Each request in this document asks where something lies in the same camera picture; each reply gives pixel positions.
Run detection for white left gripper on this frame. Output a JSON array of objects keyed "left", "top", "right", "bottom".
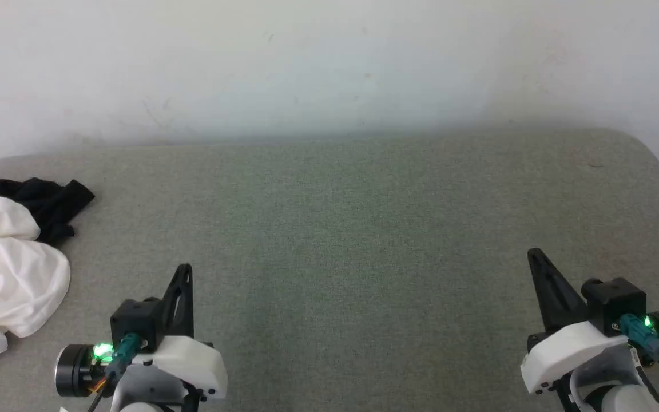
[{"left": 134, "top": 263, "right": 229, "bottom": 402}]

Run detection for right cable with teal plug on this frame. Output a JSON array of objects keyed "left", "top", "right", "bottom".
[{"left": 620, "top": 313, "right": 659, "bottom": 384}]

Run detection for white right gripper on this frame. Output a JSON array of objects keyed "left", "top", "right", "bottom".
[{"left": 520, "top": 248, "right": 632, "bottom": 397}]

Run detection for white shirt with black sleeves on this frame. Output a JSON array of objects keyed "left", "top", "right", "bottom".
[{"left": 0, "top": 176, "right": 96, "bottom": 371}]

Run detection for cable with teal plug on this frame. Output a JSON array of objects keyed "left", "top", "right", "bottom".
[
  {"left": 620, "top": 313, "right": 659, "bottom": 384},
  {"left": 86, "top": 334, "right": 142, "bottom": 412}
]

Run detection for left cable with teal plug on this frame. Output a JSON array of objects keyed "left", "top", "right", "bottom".
[{"left": 86, "top": 334, "right": 142, "bottom": 412}]

